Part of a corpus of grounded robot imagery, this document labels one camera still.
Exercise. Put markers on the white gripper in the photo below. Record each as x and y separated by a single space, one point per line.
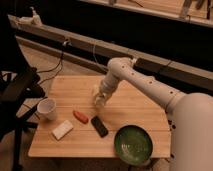
103 92

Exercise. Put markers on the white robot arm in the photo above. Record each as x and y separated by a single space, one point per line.
191 114

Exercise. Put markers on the green ceramic bowl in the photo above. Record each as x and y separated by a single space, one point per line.
133 145

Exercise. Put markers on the white spray bottle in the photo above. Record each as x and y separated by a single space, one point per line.
34 19

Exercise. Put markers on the orange carrot toy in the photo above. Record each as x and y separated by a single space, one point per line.
81 117

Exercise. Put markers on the black rectangular remote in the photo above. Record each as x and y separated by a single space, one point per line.
99 126

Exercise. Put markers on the white rectangular block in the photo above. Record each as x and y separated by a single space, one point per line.
61 130

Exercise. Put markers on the white paper cup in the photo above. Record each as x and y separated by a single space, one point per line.
47 108

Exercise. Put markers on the black chair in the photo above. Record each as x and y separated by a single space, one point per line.
24 85

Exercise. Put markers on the long metal rail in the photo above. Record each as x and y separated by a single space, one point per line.
94 54

